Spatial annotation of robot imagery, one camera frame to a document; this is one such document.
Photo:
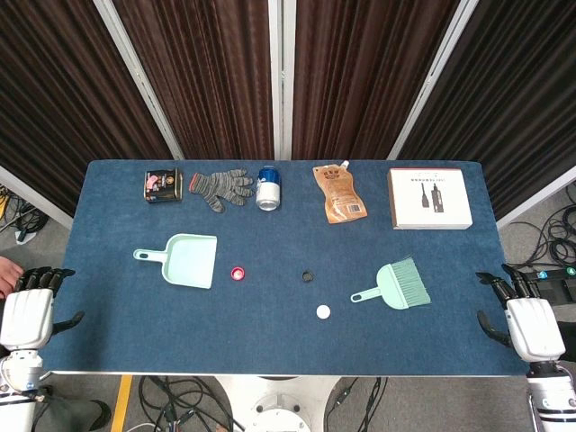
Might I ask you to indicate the white partition frame post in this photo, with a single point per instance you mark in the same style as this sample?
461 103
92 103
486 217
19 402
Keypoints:
280 81
135 72
432 76
31 193
535 198

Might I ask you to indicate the mint green plastic dustpan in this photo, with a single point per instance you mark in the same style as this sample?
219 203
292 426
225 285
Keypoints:
191 261

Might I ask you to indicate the white bottle cap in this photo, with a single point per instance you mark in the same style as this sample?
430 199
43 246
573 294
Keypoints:
323 312

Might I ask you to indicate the white cardboard product box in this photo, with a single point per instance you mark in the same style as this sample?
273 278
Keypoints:
429 198

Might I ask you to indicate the mint green hand brush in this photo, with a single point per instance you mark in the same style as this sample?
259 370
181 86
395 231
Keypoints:
396 283

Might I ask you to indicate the black ring cap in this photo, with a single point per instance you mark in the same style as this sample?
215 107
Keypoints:
308 276

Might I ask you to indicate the white jar blue lid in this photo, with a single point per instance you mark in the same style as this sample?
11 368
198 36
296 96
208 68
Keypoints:
269 189

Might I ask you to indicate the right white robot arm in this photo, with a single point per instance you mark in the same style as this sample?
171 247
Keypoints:
553 396

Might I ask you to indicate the grey knitted work glove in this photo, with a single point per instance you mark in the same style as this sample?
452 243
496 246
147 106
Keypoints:
216 186

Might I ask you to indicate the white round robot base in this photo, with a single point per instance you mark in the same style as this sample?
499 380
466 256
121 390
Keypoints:
279 405

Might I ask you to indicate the brown pleated curtain panel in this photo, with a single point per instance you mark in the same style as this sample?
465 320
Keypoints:
202 76
508 99
58 99
360 76

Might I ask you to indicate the bystander bare limb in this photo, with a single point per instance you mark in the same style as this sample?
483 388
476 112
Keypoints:
8 274

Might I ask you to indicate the blue felt table cloth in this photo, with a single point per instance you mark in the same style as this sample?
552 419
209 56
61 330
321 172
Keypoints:
270 342

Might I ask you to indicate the brown spouted refill pouch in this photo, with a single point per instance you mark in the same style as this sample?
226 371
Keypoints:
339 193

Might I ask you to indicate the black luncheon meat tin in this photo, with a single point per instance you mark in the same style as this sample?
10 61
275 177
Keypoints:
163 185

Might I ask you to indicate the red bottle cap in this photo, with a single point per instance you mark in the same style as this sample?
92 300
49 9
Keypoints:
238 273

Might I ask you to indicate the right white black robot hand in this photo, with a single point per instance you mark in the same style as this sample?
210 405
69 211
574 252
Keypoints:
535 328

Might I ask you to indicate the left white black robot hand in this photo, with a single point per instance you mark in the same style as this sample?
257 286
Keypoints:
27 315

